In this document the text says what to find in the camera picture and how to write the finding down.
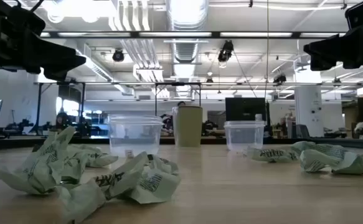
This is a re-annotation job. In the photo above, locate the white round pillar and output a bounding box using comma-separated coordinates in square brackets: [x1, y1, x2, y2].
[295, 67, 325, 138]

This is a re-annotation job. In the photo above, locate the beige mug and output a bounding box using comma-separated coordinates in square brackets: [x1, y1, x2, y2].
[172, 105, 204, 147]

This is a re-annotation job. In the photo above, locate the black ceiling spotlight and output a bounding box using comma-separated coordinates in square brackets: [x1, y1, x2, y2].
[217, 40, 235, 63]
[273, 73, 288, 85]
[112, 49, 125, 63]

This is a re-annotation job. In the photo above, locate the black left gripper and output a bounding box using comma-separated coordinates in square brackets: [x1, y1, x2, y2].
[0, 0, 87, 82]

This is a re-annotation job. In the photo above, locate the black metal table frame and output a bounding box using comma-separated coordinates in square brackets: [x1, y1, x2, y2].
[0, 136, 363, 151]

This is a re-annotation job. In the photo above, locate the person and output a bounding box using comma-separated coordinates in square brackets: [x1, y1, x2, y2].
[161, 101, 187, 135]

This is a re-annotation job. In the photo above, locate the large clear plastic bin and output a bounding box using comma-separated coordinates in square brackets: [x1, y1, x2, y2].
[108, 114, 164, 158]

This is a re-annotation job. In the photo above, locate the small clear plastic bin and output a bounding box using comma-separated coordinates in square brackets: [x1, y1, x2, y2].
[224, 120, 266, 152]

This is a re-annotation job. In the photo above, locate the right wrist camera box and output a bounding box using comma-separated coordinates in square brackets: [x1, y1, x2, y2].
[344, 0, 363, 30]

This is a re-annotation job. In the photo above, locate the black computer monitor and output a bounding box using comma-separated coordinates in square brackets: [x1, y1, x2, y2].
[225, 97, 271, 123]

